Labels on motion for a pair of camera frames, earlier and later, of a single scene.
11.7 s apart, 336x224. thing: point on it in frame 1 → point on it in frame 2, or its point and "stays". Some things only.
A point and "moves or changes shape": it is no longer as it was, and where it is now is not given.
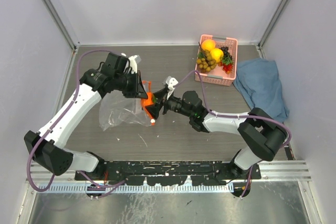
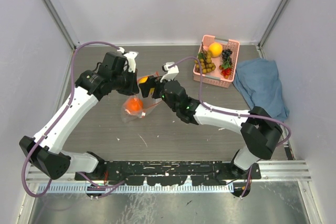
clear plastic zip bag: x=116 y=107 moves or changes shape
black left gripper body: x=126 y=83 stays
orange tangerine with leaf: x=150 y=100 → x=134 y=104
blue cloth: x=258 y=82 stays
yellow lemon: x=217 y=53 → x=143 y=80
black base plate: x=170 y=173 stays
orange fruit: x=208 y=44 → x=215 y=49
